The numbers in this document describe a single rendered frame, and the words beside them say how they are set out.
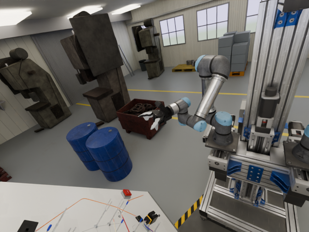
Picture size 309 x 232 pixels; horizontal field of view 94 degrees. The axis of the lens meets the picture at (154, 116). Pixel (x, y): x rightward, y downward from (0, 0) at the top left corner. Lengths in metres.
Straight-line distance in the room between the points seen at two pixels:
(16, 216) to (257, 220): 1.92
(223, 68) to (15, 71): 5.05
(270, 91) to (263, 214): 1.37
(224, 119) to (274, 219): 1.27
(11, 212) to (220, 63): 1.17
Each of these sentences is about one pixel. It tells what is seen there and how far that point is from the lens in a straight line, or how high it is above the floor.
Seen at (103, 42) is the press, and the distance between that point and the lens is 3.81.
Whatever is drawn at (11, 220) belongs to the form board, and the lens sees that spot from 0.81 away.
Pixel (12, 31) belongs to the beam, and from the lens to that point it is 6.07.
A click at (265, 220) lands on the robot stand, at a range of 2.08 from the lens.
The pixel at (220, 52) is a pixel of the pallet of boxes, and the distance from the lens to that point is 5.80.
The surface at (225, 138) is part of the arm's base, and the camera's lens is 1.23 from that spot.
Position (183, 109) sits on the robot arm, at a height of 1.54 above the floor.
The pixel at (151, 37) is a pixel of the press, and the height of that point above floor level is 1.66.
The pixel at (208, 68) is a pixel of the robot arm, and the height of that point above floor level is 1.74.
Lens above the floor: 2.04
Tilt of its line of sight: 31 degrees down
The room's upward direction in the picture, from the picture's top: 14 degrees counter-clockwise
